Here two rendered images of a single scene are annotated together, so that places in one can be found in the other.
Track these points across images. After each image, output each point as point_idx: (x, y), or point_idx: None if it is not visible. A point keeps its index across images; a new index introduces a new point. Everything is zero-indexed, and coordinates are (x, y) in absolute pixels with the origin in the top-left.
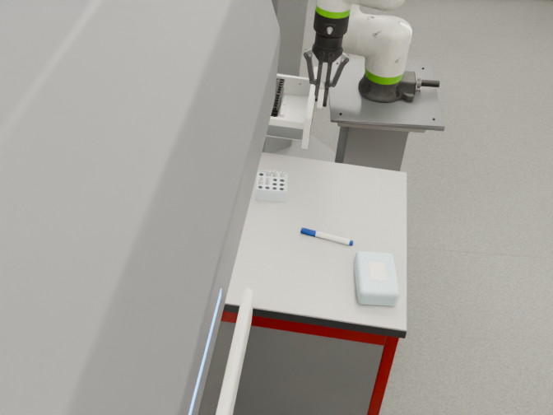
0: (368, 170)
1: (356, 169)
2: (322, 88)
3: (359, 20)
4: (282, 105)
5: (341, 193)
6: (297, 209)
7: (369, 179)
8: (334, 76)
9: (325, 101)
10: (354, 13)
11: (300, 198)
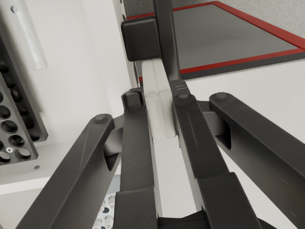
0: (276, 78)
1: (252, 82)
2: (165, 136)
3: None
4: (14, 18)
5: (229, 157)
6: (167, 212)
7: (277, 103)
8: (233, 146)
9: (174, 73)
10: None
11: (165, 192)
